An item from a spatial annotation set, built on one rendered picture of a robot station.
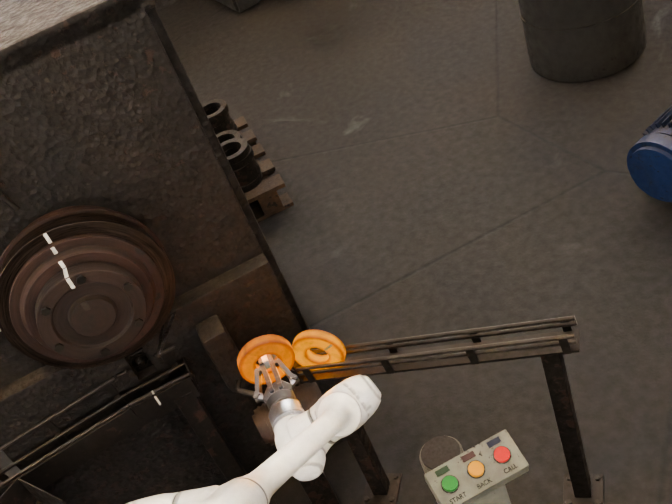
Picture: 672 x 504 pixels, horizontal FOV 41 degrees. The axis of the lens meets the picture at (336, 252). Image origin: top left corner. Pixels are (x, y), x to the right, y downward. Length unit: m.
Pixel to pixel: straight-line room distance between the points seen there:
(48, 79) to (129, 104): 0.21
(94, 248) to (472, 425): 1.48
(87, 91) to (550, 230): 2.11
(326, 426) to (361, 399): 0.15
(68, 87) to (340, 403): 1.03
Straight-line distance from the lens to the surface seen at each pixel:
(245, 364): 2.41
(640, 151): 3.63
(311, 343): 2.52
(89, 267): 2.33
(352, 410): 2.08
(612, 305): 3.43
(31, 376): 2.77
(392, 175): 4.33
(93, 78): 2.35
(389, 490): 3.08
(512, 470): 2.31
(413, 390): 3.32
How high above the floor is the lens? 2.47
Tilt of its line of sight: 38 degrees down
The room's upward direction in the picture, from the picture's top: 23 degrees counter-clockwise
